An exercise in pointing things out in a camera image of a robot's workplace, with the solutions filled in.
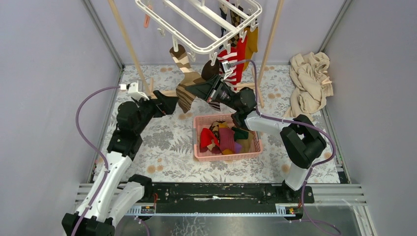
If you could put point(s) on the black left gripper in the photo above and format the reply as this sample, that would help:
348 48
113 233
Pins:
163 105

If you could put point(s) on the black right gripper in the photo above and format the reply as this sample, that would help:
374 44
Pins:
208 90

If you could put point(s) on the red white striped sock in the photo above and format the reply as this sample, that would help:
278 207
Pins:
231 57

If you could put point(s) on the brown argyle sock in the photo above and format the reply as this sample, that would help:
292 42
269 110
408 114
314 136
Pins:
215 127

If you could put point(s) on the red bear sock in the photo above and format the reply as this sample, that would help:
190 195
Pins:
209 142

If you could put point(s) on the green sock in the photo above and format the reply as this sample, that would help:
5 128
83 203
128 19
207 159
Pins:
240 134

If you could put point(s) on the brown striped sock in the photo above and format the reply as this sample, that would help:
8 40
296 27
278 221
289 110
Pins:
191 77

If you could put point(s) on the purple orange striped sock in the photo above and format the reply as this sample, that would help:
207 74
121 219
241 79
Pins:
227 143

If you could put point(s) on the tan plain sock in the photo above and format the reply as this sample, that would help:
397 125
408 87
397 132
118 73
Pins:
246 143

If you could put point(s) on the mustard brown cuffed sock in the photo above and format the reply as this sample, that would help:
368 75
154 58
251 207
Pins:
251 42

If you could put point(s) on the dark argyle sock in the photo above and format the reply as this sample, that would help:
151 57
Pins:
235 21

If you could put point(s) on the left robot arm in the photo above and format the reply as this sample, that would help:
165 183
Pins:
100 212

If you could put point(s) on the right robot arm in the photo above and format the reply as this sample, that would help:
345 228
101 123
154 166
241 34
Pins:
302 140

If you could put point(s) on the wooden hanger stand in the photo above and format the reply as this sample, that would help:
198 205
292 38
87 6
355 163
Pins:
146 81

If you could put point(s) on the white plastic sock hanger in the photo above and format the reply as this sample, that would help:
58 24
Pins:
195 35

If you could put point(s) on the pink plastic basket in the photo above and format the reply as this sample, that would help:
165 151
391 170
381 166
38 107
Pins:
200 122

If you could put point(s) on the floral table mat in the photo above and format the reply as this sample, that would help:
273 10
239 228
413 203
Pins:
167 153

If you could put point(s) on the orange plastic clip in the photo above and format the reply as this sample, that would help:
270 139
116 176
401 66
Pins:
147 17

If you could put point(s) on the beige crumpled cloth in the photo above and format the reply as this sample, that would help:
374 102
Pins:
309 74

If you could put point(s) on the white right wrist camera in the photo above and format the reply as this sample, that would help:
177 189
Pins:
227 69

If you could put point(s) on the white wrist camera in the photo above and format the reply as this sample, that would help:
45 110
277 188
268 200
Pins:
227 69
134 91

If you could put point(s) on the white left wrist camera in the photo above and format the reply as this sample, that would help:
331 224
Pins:
134 91

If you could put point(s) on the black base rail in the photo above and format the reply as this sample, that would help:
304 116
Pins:
214 198

